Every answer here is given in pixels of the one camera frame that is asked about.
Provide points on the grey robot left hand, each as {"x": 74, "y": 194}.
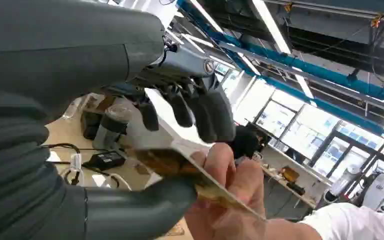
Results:
{"x": 62, "y": 49}

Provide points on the person's hand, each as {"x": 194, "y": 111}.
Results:
{"x": 245, "y": 185}

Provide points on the printed white card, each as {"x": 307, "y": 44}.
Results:
{"x": 152, "y": 144}

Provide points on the person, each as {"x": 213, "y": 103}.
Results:
{"x": 245, "y": 142}
{"x": 351, "y": 222}

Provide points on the background workbench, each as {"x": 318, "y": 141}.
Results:
{"x": 288, "y": 184}

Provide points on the clear plastic wrapper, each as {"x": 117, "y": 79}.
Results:
{"x": 76, "y": 106}

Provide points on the black box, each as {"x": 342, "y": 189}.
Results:
{"x": 91, "y": 124}

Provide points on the grey cylinder with black band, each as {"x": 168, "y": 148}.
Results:
{"x": 112, "y": 129}

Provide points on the long ceiling light strip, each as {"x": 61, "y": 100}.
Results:
{"x": 303, "y": 84}
{"x": 271, "y": 26}

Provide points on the black power adapter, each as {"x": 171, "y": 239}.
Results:
{"x": 106, "y": 159}

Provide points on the blue ceiling beam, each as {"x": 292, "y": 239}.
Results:
{"x": 311, "y": 69}
{"x": 344, "y": 114}

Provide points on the ribbed grey left arm sleeve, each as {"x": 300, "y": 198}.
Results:
{"x": 13, "y": 165}

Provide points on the black-framed window wall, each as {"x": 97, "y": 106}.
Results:
{"x": 311, "y": 132}

